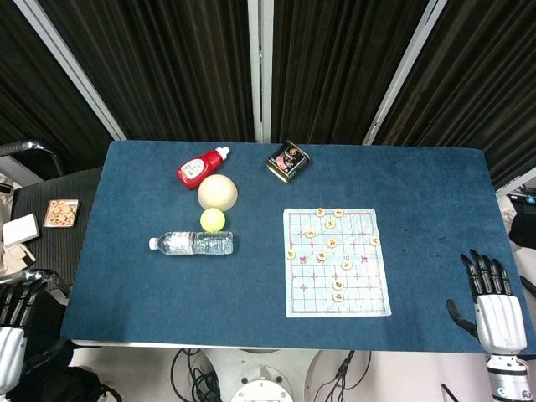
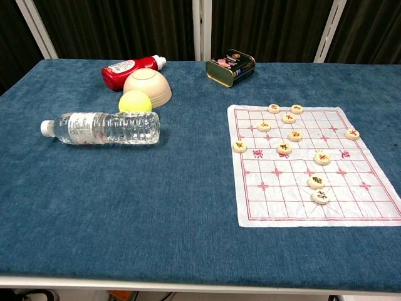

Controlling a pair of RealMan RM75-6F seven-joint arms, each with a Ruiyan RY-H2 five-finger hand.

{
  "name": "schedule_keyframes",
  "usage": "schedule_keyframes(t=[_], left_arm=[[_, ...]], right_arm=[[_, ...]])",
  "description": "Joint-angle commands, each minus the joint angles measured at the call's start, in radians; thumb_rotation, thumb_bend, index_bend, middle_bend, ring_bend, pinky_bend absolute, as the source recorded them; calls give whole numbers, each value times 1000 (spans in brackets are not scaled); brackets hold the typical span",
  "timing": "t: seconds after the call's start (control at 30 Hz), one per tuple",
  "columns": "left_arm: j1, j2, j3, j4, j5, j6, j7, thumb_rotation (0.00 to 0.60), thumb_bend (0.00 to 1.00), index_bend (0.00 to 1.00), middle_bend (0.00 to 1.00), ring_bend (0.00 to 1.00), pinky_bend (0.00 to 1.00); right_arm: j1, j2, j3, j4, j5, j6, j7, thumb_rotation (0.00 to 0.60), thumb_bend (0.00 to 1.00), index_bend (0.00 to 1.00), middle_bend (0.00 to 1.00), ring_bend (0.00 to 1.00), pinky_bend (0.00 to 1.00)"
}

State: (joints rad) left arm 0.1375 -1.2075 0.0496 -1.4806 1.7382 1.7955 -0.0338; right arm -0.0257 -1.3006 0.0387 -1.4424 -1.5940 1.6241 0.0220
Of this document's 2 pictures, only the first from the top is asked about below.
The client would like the red bottle white cap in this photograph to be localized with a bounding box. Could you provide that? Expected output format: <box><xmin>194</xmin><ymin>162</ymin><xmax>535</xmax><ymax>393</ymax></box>
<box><xmin>176</xmin><ymin>146</ymin><xmax>231</xmax><ymax>191</ymax></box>

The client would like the yellow tennis ball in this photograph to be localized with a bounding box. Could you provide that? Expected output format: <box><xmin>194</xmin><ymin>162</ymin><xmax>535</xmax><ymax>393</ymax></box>
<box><xmin>199</xmin><ymin>207</ymin><xmax>227</xmax><ymax>231</ymax></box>

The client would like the paper chinese chess board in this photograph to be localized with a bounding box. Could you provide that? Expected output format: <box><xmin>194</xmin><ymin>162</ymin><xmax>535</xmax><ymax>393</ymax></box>
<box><xmin>282</xmin><ymin>208</ymin><xmax>393</xmax><ymax>319</ymax></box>

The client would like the white flat box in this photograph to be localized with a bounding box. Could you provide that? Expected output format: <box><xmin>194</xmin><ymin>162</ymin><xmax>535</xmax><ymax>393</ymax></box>
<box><xmin>2</xmin><ymin>213</ymin><xmax>41</xmax><ymax>248</ymax></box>

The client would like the box of wooden pieces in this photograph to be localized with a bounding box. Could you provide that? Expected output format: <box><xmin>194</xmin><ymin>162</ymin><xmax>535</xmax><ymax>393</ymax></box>
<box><xmin>42</xmin><ymin>198</ymin><xmax>80</xmax><ymax>229</ymax></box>

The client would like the black bag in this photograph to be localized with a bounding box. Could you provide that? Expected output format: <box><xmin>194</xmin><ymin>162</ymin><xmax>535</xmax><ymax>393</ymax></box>
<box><xmin>6</xmin><ymin>365</ymin><xmax>123</xmax><ymax>402</ymax></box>

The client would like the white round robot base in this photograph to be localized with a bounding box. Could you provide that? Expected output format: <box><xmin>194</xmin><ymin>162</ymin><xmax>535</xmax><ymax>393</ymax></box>
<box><xmin>204</xmin><ymin>348</ymin><xmax>322</xmax><ymax>402</ymax></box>

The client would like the chrome chair armrest tube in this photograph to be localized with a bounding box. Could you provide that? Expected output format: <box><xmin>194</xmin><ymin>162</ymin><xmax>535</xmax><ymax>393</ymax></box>
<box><xmin>0</xmin><ymin>140</ymin><xmax>66</xmax><ymax>177</ymax></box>

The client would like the clear plastic water bottle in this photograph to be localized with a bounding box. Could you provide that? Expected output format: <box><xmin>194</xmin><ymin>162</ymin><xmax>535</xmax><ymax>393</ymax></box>
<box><xmin>148</xmin><ymin>230</ymin><xmax>235</xmax><ymax>256</ymax></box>

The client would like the beige upturned bowl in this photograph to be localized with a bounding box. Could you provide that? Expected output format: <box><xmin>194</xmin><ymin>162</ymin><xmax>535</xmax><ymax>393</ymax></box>
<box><xmin>197</xmin><ymin>174</ymin><xmax>240</xmax><ymax>212</ymax></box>

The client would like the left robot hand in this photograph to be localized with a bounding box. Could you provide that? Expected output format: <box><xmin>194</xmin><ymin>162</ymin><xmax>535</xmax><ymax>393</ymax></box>
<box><xmin>0</xmin><ymin>276</ymin><xmax>44</xmax><ymax>394</ymax></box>

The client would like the black tin can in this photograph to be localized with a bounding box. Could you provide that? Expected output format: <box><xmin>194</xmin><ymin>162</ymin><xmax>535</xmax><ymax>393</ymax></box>
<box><xmin>265</xmin><ymin>140</ymin><xmax>312</xmax><ymax>185</ymax></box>

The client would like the grey metal frame post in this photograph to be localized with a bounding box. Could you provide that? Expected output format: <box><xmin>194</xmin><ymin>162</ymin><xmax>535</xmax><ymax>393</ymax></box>
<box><xmin>246</xmin><ymin>0</ymin><xmax>275</xmax><ymax>143</ymax></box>
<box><xmin>11</xmin><ymin>0</ymin><xmax>127</xmax><ymax>142</ymax></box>
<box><xmin>362</xmin><ymin>0</ymin><xmax>449</xmax><ymax>147</ymax></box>

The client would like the blue table mat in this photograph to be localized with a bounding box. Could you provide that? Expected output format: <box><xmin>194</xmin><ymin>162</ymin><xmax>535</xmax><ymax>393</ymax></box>
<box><xmin>60</xmin><ymin>140</ymin><xmax>536</xmax><ymax>357</ymax></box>

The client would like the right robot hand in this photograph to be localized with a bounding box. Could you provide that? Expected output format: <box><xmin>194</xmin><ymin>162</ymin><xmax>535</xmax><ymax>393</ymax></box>
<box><xmin>446</xmin><ymin>249</ymin><xmax>528</xmax><ymax>358</ymax></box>

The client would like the black cable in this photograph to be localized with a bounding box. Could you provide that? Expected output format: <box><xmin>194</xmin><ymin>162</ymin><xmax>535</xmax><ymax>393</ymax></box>
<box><xmin>312</xmin><ymin>349</ymin><xmax>373</xmax><ymax>402</ymax></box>
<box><xmin>170</xmin><ymin>347</ymin><xmax>225</xmax><ymax>402</ymax></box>

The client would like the black mesh chair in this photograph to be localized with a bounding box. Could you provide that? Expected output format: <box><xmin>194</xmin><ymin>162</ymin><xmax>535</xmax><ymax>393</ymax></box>
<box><xmin>11</xmin><ymin>166</ymin><xmax>105</xmax><ymax>302</ymax></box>

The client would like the chrome curved tube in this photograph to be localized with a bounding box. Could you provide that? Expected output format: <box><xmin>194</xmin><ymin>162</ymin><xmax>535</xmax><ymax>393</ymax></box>
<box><xmin>0</xmin><ymin>269</ymin><xmax>71</xmax><ymax>299</ymax></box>

